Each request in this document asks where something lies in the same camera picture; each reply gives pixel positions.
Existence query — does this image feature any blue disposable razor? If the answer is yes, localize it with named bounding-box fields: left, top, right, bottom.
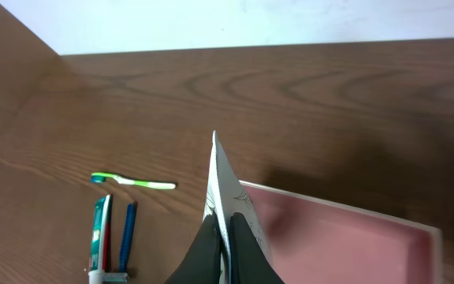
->
left=102, top=203, right=137, bottom=283

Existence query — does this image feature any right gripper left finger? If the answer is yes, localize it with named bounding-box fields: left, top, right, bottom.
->
left=165, top=214, right=221, bottom=284

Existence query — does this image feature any teal toothpaste tube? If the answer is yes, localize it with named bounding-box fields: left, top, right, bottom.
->
left=88, top=195, right=112, bottom=284

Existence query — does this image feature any green white toothbrush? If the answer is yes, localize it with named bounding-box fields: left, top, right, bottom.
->
left=91, top=172, right=177, bottom=190

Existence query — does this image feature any white box pink interior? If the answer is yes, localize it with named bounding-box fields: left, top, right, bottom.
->
left=243, top=181, right=444, bottom=284

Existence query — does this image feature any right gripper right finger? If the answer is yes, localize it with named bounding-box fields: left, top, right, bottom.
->
left=229, top=212, right=284, bottom=284

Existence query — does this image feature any white lotion tube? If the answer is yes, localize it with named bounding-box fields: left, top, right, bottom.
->
left=203, top=132, right=271, bottom=284

